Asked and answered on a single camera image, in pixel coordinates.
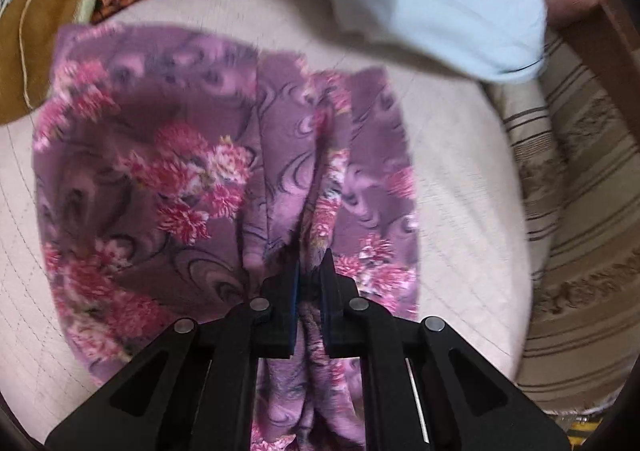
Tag purple floral long-sleeve shirt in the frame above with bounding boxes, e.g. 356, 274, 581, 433
31, 21, 420, 451

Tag beige striped floral blanket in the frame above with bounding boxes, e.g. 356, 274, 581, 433
486, 31, 639, 415

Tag pink quilted mattress cover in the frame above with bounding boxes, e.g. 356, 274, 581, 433
1, 0, 532, 439

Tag brown cartoon cushion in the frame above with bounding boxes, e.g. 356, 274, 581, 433
1, 0, 96, 124

